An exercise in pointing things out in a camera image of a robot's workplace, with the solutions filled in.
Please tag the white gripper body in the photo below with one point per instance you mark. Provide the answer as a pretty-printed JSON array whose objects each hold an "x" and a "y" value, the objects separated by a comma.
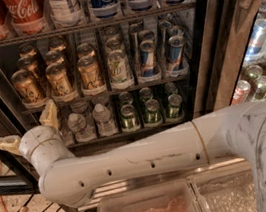
[{"x": 34, "y": 139}]

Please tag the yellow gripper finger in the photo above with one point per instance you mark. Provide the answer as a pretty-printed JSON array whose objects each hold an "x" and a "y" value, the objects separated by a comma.
[
  {"x": 49, "y": 116},
  {"x": 10, "y": 144}
]

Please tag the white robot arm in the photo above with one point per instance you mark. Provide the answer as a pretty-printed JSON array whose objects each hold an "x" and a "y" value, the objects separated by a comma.
[{"x": 238, "y": 130}]

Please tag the second row left orange can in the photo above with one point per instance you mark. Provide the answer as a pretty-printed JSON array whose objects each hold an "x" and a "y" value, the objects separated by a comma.
[{"x": 30, "y": 63}]

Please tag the second row orange can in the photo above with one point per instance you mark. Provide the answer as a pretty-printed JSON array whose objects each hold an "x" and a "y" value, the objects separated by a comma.
[
  {"x": 55, "y": 57},
  {"x": 85, "y": 49},
  {"x": 30, "y": 63}
]

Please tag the second row middle orange can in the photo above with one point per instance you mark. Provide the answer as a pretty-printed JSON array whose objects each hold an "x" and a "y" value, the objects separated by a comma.
[{"x": 55, "y": 57}]

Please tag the second row right orange can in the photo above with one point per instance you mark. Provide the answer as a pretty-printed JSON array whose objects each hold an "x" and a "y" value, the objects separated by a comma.
[{"x": 85, "y": 49}]

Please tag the left green can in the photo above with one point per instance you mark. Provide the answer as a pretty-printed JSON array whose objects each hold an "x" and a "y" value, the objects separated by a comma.
[{"x": 129, "y": 118}]

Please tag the green white soda can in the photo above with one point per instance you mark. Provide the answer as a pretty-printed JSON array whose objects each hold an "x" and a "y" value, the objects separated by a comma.
[{"x": 119, "y": 70}]

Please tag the middle green can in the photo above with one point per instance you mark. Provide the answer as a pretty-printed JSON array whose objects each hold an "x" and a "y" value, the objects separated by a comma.
[{"x": 152, "y": 115}]

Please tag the right Coca-Cola can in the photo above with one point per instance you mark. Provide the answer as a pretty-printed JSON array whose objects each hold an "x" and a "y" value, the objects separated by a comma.
[{"x": 27, "y": 16}]

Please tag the left Red Bull can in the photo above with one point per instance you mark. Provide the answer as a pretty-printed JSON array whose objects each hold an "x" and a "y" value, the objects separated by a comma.
[{"x": 146, "y": 66}]

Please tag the red bull can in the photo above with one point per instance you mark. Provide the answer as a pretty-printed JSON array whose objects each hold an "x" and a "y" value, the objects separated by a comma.
[
  {"x": 146, "y": 66},
  {"x": 176, "y": 45}
]

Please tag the white label can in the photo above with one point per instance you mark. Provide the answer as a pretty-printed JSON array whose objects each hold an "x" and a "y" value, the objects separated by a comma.
[{"x": 66, "y": 12}]

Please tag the right green can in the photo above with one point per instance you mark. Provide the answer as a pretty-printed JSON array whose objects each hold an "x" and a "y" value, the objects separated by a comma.
[{"x": 173, "y": 109}]

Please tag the right Red Bull can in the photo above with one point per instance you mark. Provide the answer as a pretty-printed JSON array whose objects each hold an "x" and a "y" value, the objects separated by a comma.
[{"x": 176, "y": 45}]

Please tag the fridge glass door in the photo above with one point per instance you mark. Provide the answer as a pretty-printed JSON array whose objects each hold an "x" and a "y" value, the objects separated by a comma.
[{"x": 222, "y": 30}]

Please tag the left water bottle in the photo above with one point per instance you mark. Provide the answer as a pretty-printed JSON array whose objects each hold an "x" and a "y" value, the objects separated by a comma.
[{"x": 65, "y": 132}]

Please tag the water bottle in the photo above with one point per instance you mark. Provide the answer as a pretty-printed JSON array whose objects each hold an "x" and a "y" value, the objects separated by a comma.
[
  {"x": 81, "y": 128},
  {"x": 65, "y": 132},
  {"x": 104, "y": 120}
]

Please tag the middle water bottle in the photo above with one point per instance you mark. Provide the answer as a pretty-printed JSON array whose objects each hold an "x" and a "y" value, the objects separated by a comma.
[{"x": 81, "y": 128}]

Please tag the right water bottle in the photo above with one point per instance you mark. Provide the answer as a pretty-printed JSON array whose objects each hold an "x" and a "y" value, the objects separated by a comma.
[{"x": 104, "y": 120}]

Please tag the left clear plastic bin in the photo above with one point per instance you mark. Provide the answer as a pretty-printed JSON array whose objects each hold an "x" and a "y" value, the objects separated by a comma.
[{"x": 176, "y": 196}]

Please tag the clear plastic bin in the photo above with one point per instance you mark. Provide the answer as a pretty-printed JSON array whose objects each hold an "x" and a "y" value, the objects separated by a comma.
[
  {"x": 176, "y": 196},
  {"x": 226, "y": 192}
]

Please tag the right clear plastic bin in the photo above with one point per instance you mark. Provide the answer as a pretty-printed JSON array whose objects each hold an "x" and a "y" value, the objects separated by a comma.
[{"x": 226, "y": 192}]

